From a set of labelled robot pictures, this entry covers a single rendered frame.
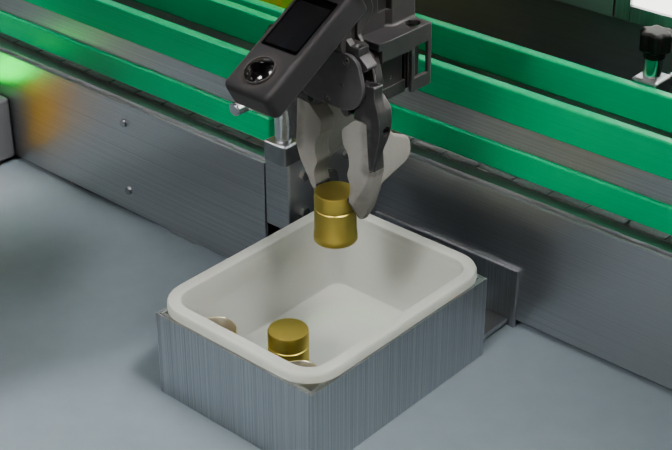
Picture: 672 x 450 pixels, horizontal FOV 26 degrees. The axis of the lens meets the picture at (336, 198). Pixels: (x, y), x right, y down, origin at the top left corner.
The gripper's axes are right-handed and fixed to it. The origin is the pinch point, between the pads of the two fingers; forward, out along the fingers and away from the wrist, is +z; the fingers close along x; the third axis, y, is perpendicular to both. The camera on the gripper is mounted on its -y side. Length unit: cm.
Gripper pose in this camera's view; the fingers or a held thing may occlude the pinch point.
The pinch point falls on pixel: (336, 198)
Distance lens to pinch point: 115.7
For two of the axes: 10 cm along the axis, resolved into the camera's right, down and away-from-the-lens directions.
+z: 0.1, 8.7, 4.9
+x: -7.3, -3.3, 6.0
